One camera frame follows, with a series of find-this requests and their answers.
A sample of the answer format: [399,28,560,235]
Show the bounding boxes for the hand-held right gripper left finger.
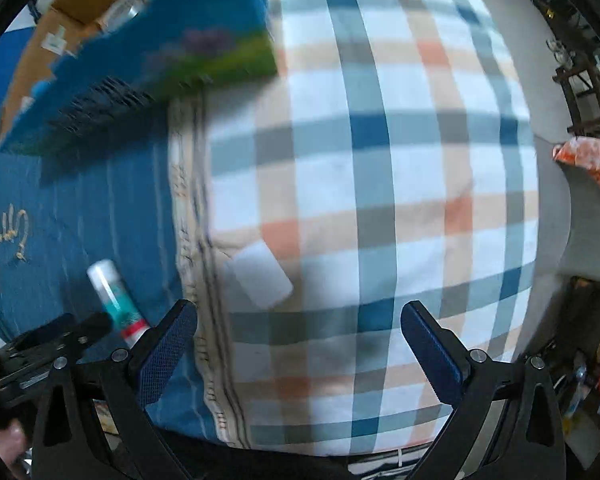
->
[30,299,201,480]

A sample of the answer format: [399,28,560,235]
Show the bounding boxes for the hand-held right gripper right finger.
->
[400,301,569,480]

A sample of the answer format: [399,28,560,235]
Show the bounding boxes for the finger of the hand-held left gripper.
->
[0,312,77,356]
[70,312,114,348]

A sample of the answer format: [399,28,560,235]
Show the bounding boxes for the white teal spray bottle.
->
[87,259,148,348]

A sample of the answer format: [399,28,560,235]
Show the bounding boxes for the white round jar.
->
[230,247,295,310]

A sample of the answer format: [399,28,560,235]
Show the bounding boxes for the printed cardboard box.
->
[0,0,279,157]

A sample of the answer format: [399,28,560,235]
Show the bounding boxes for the person's left hand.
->
[0,422,30,478]

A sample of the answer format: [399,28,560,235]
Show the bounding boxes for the blue and plaid bed sheet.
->
[0,0,540,457]

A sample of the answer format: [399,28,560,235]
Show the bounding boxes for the grey upholstered chair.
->
[529,127,600,283]

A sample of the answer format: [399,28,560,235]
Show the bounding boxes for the orange patterned cloth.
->
[552,137,600,202]

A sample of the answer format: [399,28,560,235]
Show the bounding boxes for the blue foam cushion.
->
[0,27,46,118]

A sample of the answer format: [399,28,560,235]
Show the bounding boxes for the dark wooden chair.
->
[551,57,600,137]

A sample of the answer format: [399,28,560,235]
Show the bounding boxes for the white shoes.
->
[546,39,575,67]

